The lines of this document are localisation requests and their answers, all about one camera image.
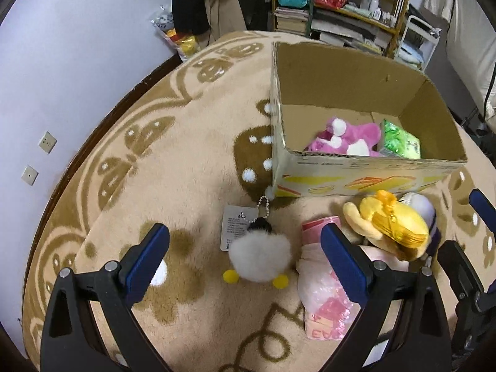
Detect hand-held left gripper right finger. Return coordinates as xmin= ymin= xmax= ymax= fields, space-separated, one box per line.
xmin=320 ymin=223 xmax=453 ymax=372

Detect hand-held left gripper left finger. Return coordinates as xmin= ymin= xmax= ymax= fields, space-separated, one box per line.
xmin=40 ymin=223 xmax=173 ymax=372

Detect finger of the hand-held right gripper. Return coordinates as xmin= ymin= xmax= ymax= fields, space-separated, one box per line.
xmin=437 ymin=240 xmax=487 ymax=312
xmin=469 ymin=188 xmax=496 ymax=237

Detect white fluffy plush keychain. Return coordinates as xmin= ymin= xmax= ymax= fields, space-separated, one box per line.
xmin=222 ymin=195 xmax=292 ymax=289

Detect cardboard box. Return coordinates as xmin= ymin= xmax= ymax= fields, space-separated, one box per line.
xmin=270 ymin=41 xmax=469 ymax=198

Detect pink tissue pack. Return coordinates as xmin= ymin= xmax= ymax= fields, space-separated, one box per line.
xmin=296 ymin=216 xmax=367 ymax=342

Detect purple and white plush toy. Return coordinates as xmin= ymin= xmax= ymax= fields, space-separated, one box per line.
xmin=399 ymin=193 xmax=442 ymax=258

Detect yellow plush toy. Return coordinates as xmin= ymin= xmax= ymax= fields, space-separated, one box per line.
xmin=343 ymin=190 xmax=431 ymax=261

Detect white paper tag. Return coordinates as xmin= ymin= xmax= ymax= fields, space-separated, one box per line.
xmin=219 ymin=203 xmax=259 ymax=252

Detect green tissue pack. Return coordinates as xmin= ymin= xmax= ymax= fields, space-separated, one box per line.
xmin=378 ymin=119 xmax=422 ymax=159

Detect pink plush toy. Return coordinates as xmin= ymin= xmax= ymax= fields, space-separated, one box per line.
xmin=304 ymin=116 xmax=384 ymax=157

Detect white cloth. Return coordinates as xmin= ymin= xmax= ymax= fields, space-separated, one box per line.
xmin=422 ymin=0 xmax=496 ymax=122

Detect white cart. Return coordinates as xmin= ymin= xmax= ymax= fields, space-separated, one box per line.
xmin=394 ymin=15 xmax=442 ymax=71

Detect flat cardboard sheets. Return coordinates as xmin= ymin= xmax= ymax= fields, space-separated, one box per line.
xmin=310 ymin=8 xmax=393 ymax=54

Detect plastic snack bag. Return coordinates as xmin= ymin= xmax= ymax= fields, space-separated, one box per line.
xmin=150 ymin=5 xmax=199 ymax=61

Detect row of small bottles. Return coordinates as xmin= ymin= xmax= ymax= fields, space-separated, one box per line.
xmin=360 ymin=0 xmax=398 ymax=24

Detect stack of books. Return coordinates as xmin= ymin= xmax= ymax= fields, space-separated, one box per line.
xmin=274 ymin=6 xmax=311 ymax=35

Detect dark hanging clothing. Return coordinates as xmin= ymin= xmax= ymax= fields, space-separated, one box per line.
xmin=171 ymin=0 xmax=212 ymax=35

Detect beige hanging clothing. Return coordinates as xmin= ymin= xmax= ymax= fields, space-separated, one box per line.
xmin=202 ymin=0 xmax=250 ymax=44

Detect white wall socket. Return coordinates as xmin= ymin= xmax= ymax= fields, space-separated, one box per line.
xmin=21 ymin=165 xmax=40 ymax=186
xmin=38 ymin=131 xmax=57 ymax=154

